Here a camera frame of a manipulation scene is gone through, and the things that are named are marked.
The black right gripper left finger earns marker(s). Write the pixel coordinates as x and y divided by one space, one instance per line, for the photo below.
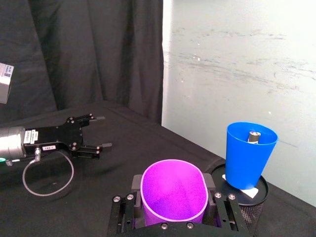
121 212

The purple plastic cup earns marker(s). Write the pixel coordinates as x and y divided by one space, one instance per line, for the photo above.
172 187

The black curtain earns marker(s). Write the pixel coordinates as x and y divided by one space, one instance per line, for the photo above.
86 49

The black mesh bin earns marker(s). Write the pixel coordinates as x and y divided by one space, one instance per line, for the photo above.
254 212

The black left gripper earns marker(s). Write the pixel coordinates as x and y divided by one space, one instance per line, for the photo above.
61 137

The blue plastic cup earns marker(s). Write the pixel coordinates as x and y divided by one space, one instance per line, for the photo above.
244 163

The white paper piece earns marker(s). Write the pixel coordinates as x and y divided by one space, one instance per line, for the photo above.
250 193

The black table cloth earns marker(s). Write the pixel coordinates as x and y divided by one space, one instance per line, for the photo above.
98 217

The small black grey cylinder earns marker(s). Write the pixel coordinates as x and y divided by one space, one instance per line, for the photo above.
253 137

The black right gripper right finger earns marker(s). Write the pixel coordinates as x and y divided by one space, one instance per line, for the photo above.
228 212

